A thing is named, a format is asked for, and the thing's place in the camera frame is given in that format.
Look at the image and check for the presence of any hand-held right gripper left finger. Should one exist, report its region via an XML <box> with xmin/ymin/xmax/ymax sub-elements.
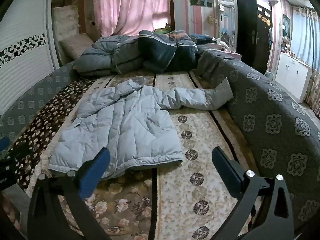
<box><xmin>27</xmin><ymin>147</ymin><xmax>112</xmax><ymax>240</ymax></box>

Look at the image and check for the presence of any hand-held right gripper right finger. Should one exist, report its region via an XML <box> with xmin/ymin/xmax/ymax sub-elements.
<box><xmin>211</xmin><ymin>146</ymin><xmax>295</xmax><ymax>240</ymax></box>

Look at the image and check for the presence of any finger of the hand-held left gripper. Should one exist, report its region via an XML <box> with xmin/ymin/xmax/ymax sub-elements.
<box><xmin>0</xmin><ymin>136</ymin><xmax>10</xmax><ymax>155</ymax></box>

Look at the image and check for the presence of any light blue down jacket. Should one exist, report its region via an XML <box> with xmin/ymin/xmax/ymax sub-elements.
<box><xmin>48</xmin><ymin>76</ymin><xmax>234</xmax><ymax>180</ymax></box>

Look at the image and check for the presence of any brown flowered blanket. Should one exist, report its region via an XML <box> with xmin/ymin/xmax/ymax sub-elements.
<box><xmin>7</xmin><ymin>79</ymin><xmax>100</xmax><ymax>192</ymax></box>

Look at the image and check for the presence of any grey patterned bed cover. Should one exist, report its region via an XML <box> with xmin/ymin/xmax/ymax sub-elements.
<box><xmin>0</xmin><ymin>62</ymin><xmax>83</xmax><ymax>140</ymax></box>
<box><xmin>192</xmin><ymin>44</ymin><xmax>320</xmax><ymax>230</ymax></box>

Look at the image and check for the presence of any white patterned wardrobe door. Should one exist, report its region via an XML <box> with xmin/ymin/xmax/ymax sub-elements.
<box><xmin>0</xmin><ymin>0</ymin><xmax>60</xmax><ymax>117</ymax></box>

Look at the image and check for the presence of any white cabinet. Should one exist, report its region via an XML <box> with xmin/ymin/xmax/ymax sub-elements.
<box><xmin>274</xmin><ymin>51</ymin><xmax>313</xmax><ymax>103</ymax></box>

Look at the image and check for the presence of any pink dresser table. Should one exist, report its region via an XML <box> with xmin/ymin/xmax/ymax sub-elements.
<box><xmin>212</xmin><ymin>42</ymin><xmax>242</xmax><ymax>58</ymax></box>

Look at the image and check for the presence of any pale pink pillow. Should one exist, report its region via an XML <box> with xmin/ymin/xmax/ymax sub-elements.
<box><xmin>59</xmin><ymin>34</ymin><xmax>94</xmax><ymax>60</ymax></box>

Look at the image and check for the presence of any dark striped quilt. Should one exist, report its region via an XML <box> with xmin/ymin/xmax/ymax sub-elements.
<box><xmin>74</xmin><ymin>29</ymin><xmax>200</xmax><ymax>77</ymax></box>

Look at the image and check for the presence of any dark blue garment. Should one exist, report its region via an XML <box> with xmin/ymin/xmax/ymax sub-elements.
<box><xmin>189</xmin><ymin>34</ymin><xmax>213</xmax><ymax>46</ymax></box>

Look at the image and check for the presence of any white quilted cushion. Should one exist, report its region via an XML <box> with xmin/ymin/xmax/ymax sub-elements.
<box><xmin>52</xmin><ymin>4</ymin><xmax>81</xmax><ymax>53</ymax></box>

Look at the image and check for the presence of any green colourful cloth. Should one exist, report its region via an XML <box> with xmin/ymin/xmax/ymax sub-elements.
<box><xmin>153</xmin><ymin>22</ymin><xmax>173</xmax><ymax>34</ymax></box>

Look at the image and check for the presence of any blue curtain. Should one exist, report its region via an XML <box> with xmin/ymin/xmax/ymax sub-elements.
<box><xmin>290</xmin><ymin>5</ymin><xmax>320</xmax><ymax>71</ymax></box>

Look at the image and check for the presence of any pink curtain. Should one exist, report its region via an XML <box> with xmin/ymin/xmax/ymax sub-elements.
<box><xmin>92</xmin><ymin>0</ymin><xmax>173</xmax><ymax>37</ymax></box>

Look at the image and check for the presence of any small wall picture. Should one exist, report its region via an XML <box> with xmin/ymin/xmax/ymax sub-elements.
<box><xmin>282</xmin><ymin>14</ymin><xmax>292</xmax><ymax>40</ymax></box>

